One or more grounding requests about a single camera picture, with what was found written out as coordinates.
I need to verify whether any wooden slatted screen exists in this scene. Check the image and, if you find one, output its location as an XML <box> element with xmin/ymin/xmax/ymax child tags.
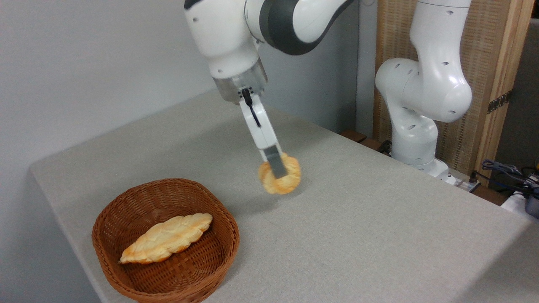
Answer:
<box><xmin>373</xmin><ymin>0</ymin><xmax>535</xmax><ymax>186</ymax></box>

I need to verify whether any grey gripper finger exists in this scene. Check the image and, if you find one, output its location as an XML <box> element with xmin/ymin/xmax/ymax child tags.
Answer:
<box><xmin>261</xmin><ymin>144</ymin><xmax>290</xmax><ymax>179</ymax></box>

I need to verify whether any round bread roll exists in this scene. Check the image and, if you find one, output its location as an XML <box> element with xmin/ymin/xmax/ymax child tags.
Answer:
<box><xmin>258</xmin><ymin>152</ymin><xmax>302</xmax><ymax>195</ymax></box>

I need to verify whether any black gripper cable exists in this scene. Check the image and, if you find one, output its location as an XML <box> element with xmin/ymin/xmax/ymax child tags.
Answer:
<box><xmin>241</xmin><ymin>88</ymin><xmax>261</xmax><ymax>128</ymax></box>

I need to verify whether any long braided bread loaf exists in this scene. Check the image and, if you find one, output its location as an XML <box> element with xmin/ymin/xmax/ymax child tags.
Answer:
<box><xmin>119</xmin><ymin>213</ymin><xmax>213</xmax><ymax>264</ymax></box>

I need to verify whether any dark metal screen hinge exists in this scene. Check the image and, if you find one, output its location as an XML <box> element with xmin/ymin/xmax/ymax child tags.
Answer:
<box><xmin>487</xmin><ymin>90</ymin><xmax>512</xmax><ymax>114</ymax></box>

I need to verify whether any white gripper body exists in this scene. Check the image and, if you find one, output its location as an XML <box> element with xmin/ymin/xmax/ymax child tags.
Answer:
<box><xmin>239</xmin><ymin>94</ymin><xmax>281</xmax><ymax>152</ymax></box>

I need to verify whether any brown wicker basket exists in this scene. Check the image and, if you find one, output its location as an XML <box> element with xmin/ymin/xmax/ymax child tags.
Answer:
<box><xmin>92</xmin><ymin>178</ymin><xmax>240</xmax><ymax>303</ymax></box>

